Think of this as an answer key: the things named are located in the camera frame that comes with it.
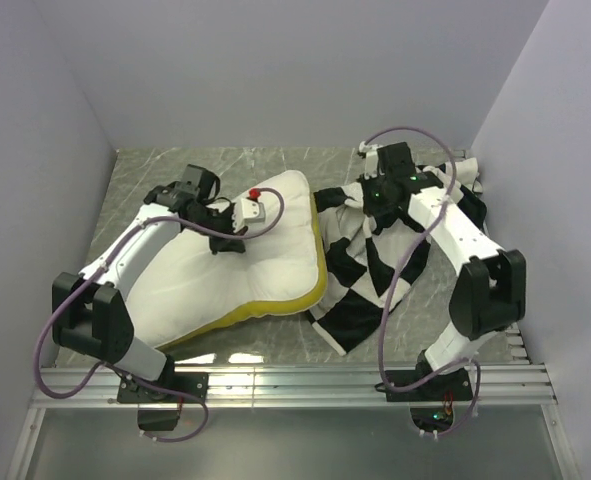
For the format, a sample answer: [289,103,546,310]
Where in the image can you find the black white checkered pillowcase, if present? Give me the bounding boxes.
[308,157,490,357]

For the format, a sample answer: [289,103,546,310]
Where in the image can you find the white pillow with yellow edge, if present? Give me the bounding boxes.
[126,170,327,349]

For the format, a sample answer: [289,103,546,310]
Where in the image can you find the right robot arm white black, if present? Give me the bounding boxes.
[358,142,526,400]

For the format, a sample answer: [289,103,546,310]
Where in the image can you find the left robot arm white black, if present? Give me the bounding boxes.
[50,165,243,402]

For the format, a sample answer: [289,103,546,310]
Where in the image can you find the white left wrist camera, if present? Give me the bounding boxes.
[232,188,266,230]

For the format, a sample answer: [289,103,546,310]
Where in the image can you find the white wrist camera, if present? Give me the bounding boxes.
[357,141,380,180]
[232,188,266,230]

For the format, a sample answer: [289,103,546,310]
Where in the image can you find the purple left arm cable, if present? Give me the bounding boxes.
[34,187,284,443]

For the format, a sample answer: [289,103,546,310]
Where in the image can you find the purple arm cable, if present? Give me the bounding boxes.
[359,125,485,439]
[34,187,284,443]

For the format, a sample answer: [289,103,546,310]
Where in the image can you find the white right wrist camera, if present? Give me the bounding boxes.
[357,141,380,180]

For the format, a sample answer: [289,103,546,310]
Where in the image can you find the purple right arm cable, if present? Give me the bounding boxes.
[359,125,485,439]

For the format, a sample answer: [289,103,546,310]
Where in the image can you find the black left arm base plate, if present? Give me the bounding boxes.
[116,372,209,433]

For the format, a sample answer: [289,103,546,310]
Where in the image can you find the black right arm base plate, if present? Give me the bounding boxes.
[374,369,476,434]

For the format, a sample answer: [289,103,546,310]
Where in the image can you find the aluminium front rail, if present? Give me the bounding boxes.
[29,364,557,409]

